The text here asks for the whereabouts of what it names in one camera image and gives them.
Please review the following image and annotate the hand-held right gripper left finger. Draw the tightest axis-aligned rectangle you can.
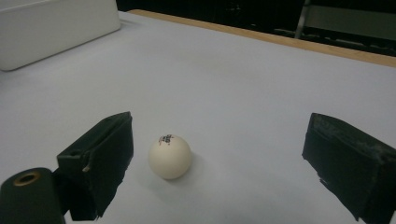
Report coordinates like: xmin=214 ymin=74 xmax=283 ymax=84
xmin=54 ymin=111 xmax=135 ymax=222

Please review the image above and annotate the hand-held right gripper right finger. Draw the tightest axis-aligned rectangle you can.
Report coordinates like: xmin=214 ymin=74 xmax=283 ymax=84
xmin=302 ymin=112 xmax=396 ymax=224

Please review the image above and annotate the white table tennis ball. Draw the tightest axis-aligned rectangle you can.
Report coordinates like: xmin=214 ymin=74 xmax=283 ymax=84
xmin=148 ymin=133 xmax=192 ymax=181

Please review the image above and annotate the white plastic container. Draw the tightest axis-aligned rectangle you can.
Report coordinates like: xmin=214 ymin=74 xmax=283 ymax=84
xmin=0 ymin=0 xmax=122 ymax=72

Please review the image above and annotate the white table mat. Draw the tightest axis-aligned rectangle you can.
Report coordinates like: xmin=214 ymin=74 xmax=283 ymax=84
xmin=0 ymin=11 xmax=396 ymax=224

